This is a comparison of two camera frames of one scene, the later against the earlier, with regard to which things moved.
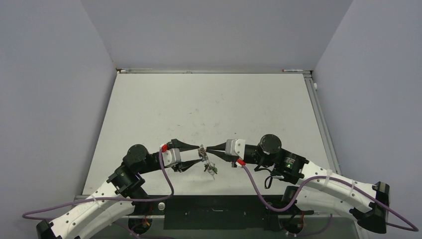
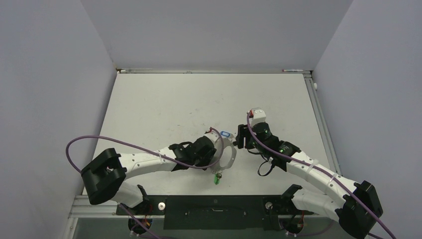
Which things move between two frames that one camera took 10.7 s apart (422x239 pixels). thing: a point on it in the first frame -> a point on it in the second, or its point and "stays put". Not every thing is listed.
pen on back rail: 283,70 stays put
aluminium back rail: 150,70 stays put
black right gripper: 221,153 -> 244,134
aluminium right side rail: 315,101 stays put
